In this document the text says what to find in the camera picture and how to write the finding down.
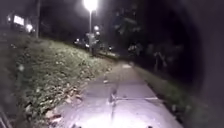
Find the grey concrete path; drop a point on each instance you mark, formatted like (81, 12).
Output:
(123, 100)

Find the street lamp pole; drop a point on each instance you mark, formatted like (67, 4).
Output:
(90, 26)

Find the leaf-strewn ground slope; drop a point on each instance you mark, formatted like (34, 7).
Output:
(50, 73)

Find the dark verge with plants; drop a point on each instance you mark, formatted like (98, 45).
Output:
(173, 93)

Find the robot's own part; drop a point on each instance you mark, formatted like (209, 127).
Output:
(75, 126)
(149, 127)

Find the tree trunk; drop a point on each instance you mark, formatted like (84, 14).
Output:
(37, 16)

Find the building with lit windows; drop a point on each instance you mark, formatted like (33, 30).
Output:
(20, 21)

